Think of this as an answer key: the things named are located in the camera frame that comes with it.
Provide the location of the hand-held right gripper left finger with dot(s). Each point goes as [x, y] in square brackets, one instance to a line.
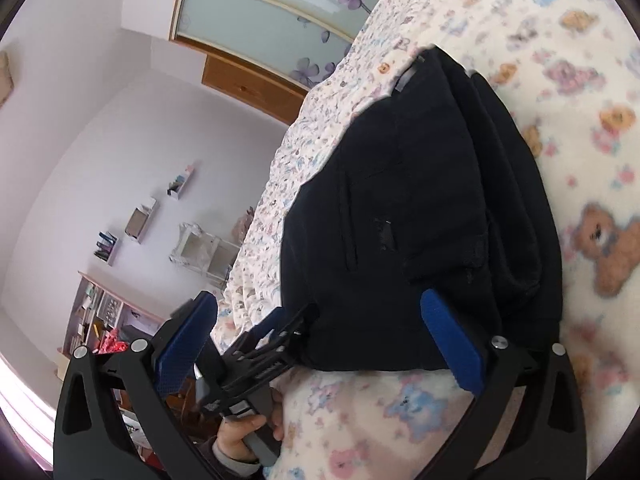
[185, 347]

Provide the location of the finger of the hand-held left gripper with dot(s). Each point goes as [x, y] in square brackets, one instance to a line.
[280, 357]
[267, 327]

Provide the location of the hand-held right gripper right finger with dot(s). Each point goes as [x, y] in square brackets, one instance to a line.
[452, 342]

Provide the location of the black pants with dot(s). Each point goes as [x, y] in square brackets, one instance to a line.
[415, 220]

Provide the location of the person's left forearm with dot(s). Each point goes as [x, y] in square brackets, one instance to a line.
[235, 467]

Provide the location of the person's left hand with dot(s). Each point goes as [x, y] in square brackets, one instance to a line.
[235, 437]

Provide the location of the red wrapped packet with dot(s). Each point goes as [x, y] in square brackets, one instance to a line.
[112, 345]

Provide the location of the wooden bookcase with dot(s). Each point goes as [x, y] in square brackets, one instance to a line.
[105, 310]

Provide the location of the white storage rack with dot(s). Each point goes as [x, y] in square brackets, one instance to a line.
[200, 255]

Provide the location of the cardboard box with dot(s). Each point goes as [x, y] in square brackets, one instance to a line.
[135, 221]

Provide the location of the teddy bear print blanket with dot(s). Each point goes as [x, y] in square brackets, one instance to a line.
[575, 160]

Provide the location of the wooden door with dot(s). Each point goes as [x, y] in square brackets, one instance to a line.
[240, 87]

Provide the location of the floral glass sliding wardrobe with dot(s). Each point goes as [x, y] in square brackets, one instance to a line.
[260, 15]

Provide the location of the white wall shelf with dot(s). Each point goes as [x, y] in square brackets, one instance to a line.
[145, 230]
[107, 250]
[181, 185]

